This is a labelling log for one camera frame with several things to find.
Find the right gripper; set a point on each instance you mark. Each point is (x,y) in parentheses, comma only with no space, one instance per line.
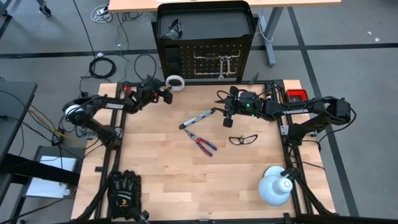
(245,104)

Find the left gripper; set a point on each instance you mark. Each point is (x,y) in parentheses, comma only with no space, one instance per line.
(147,93)

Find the white tape roll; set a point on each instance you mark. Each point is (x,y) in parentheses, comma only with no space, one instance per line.
(167,82)

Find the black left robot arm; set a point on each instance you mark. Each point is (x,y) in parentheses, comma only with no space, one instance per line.
(102,105)

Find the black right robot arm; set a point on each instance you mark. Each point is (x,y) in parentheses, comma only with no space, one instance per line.
(295,110)

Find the black pegboard bin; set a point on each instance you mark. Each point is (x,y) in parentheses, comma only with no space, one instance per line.
(171,53)
(173,71)

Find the black cylinder with white band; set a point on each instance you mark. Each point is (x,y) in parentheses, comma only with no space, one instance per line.
(270,88)

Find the red plastic tray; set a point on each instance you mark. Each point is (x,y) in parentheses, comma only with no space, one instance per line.
(297,95)

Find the black pegboard tool cart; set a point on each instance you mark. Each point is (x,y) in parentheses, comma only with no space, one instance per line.
(205,28)

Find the white dome desk lamp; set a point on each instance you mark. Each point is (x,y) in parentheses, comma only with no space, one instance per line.
(273,189)

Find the black work glove with logo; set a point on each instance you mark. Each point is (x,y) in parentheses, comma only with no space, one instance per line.
(124,193)

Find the wooden desk with grey legs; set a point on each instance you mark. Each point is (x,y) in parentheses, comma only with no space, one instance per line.
(217,4)

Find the grey cart with white sheet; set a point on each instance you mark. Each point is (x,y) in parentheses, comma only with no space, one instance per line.
(51,168)

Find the person's foot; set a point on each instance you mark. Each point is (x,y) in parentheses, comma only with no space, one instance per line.
(44,10)

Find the black side table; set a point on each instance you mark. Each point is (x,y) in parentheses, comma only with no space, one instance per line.
(12,105)

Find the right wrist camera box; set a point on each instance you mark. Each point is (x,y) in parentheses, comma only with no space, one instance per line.
(228,122)

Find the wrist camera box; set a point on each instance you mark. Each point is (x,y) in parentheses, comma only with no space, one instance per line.
(228,122)
(168,97)

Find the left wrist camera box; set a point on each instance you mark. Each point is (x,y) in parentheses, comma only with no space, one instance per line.
(168,97)

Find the black metal table frame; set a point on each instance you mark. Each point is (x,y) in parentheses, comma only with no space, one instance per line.
(199,84)

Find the metal pegboard hook rail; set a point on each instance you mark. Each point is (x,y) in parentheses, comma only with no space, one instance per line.
(199,57)
(208,74)

